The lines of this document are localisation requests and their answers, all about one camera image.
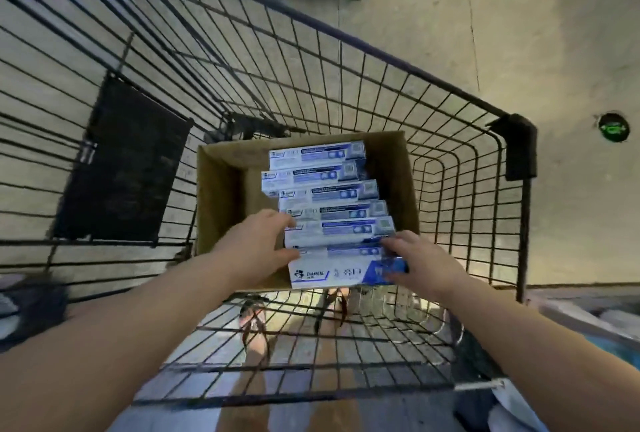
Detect person's right hand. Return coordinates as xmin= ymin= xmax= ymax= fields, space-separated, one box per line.
xmin=379 ymin=230 xmax=472 ymax=303

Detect person's left hand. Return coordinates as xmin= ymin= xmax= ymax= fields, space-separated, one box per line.
xmin=210 ymin=209 xmax=302 ymax=290

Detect white blue toothpaste carton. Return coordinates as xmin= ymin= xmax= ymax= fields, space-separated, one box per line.
xmin=288 ymin=246 xmax=410 ymax=290

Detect person's right forearm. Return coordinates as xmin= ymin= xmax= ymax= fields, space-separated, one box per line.
xmin=447 ymin=272 xmax=640 ymax=432

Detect person's left forearm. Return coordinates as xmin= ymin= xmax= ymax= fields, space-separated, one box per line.
xmin=0 ymin=252 xmax=236 ymax=432

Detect brown sandal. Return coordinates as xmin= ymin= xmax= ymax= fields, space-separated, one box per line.
xmin=239 ymin=297 xmax=277 ymax=365
xmin=314 ymin=289 xmax=353 ymax=333

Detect row of toothpaste boxes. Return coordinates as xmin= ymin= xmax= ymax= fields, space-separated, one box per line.
xmin=261 ymin=141 xmax=397 ymax=250

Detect brown cardboard box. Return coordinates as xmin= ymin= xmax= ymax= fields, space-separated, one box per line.
xmin=194 ymin=131 xmax=421 ymax=293

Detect person's right leg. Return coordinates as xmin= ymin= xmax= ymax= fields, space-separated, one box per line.
xmin=309 ymin=288 xmax=367 ymax=432

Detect person's leg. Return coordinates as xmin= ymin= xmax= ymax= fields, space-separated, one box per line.
xmin=215 ymin=297 xmax=282 ymax=432
xmin=309 ymin=288 xmax=367 ymax=432

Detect person's left leg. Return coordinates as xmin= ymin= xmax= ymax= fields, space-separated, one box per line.
xmin=215 ymin=297 xmax=282 ymax=432

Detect black cart corner bumper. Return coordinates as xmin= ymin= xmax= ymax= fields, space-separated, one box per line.
xmin=487 ymin=114 xmax=539 ymax=182

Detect black plastic cart seat flap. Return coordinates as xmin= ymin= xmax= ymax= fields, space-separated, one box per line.
xmin=52 ymin=74 xmax=195 ymax=246

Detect blue and white packages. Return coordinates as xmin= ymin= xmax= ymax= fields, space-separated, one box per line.
xmin=527 ymin=292 xmax=640 ymax=372

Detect round green floor sticker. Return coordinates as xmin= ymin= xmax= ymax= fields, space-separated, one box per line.
xmin=597 ymin=112 xmax=631 ymax=143

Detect black wire shopping cart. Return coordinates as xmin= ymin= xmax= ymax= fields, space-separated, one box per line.
xmin=0 ymin=0 xmax=539 ymax=408

